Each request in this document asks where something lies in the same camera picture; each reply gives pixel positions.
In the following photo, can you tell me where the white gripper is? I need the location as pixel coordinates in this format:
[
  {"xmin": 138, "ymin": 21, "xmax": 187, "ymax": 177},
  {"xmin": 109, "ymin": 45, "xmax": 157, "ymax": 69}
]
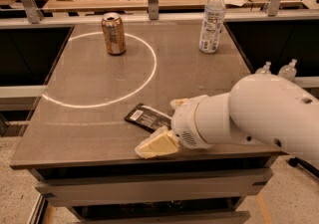
[{"xmin": 135, "ymin": 95, "xmax": 210, "ymax": 159}]

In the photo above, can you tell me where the black rxbar chocolate wrapper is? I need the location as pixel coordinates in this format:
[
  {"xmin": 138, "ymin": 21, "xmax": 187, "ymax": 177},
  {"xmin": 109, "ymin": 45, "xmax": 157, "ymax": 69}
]
[{"xmin": 125, "ymin": 104, "xmax": 171, "ymax": 132}]

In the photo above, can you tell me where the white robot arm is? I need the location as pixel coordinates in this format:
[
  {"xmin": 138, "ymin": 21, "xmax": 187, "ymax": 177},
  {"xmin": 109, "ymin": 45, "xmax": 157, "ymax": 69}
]
[{"xmin": 135, "ymin": 74, "xmax": 319, "ymax": 165}]

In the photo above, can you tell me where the orange soda can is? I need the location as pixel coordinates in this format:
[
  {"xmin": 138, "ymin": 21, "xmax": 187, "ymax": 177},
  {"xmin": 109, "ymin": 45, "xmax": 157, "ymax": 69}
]
[{"xmin": 101, "ymin": 12, "xmax": 127, "ymax": 55}]

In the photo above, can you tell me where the grey upper drawer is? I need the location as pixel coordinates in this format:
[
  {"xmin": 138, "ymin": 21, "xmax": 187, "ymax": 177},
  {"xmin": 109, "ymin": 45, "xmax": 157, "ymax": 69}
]
[{"xmin": 36, "ymin": 168, "xmax": 273, "ymax": 207}]

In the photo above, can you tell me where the grey drawer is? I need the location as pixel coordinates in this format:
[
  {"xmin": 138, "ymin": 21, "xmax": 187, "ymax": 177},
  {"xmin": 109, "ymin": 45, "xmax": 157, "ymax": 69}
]
[
  {"xmin": 36, "ymin": 168, "xmax": 273, "ymax": 207},
  {"xmin": 70, "ymin": 211, "xmax": 250, "ymax": 224}
]

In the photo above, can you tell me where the small clear bottle left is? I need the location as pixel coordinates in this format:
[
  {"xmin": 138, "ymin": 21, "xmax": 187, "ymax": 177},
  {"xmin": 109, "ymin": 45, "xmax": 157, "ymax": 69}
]
[{"xmin": 256, "ymin": 62, "xmax": 271, "ymax": 74}]

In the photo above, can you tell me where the grey lower drawer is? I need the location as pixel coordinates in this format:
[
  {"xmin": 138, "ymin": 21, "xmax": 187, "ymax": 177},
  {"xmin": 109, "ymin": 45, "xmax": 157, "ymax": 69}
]
[{"xmin": 70, "ymin": 211, "xmax": 250, "ymax": 224}]

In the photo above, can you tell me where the clear plastic water bottle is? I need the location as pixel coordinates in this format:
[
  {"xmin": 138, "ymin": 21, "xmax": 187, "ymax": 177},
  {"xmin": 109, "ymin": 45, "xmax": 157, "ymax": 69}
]
[{"xmin": 199, "ymin": 0, "xmax": 226, "ymax": 54}]

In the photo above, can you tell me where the black chair base leg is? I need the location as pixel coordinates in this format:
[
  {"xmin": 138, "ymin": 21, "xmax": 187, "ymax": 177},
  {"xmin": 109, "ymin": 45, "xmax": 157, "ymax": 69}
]
[{"xmin": 288, "ymin": 157, "xmax": 319, "ymax": 178}]

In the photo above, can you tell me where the left metal bracket post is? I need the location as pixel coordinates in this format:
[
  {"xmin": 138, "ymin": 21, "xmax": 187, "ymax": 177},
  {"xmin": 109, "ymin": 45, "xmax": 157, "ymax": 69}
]
[{"xmin": 20, "ymin": 0, "xmax": 43, "ymax": 24}]

